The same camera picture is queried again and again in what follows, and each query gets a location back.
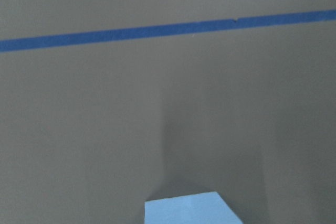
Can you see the brown paper table cover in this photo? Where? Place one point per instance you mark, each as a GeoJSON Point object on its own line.
{"type": "Point", "coordinates": [90, 132]}

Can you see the light blue foam block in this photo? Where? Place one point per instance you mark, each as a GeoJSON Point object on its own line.
{"type": "Point", "coordinates": [197, 208]}

